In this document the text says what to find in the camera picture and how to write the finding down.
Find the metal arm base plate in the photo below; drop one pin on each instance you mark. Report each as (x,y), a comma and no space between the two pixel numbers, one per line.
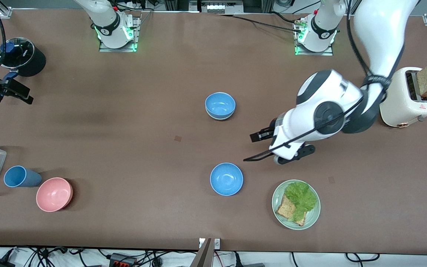
(133,35)
(328,51)

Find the pink bowl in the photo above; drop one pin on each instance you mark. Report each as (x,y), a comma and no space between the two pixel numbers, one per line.
(54,194)

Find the black pot with glass lid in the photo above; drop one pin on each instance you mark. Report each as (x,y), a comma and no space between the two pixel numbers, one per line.
(22,55)

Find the black orange power strip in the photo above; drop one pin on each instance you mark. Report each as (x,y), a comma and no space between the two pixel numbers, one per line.
(122,260)

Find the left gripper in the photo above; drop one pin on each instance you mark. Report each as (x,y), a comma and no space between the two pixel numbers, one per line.
(266,133)

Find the blue cup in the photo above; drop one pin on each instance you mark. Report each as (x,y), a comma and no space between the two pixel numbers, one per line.
(19,177)

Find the green lettuce leaf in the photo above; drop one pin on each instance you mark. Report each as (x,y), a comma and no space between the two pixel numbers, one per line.
(301,198)

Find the grey camera pole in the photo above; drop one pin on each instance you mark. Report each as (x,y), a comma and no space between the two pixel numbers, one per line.
(202,256)

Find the white electronics box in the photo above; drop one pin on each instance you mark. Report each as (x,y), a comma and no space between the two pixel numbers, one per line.
(217,5)

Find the small metal bracket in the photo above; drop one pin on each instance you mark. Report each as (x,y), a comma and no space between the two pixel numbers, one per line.
(216,243)

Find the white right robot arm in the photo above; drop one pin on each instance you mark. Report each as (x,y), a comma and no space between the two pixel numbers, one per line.
(106,15)

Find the cream white toaster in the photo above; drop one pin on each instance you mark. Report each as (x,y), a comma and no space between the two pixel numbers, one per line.
(402,107)

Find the light green plate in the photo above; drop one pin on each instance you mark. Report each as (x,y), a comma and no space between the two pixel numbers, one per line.
(311,217)

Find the blue bowl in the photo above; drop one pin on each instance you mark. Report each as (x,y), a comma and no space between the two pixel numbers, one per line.
(220,104)
(226,179)

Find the light green bowl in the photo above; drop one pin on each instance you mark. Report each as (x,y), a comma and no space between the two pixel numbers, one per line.
(220,118)

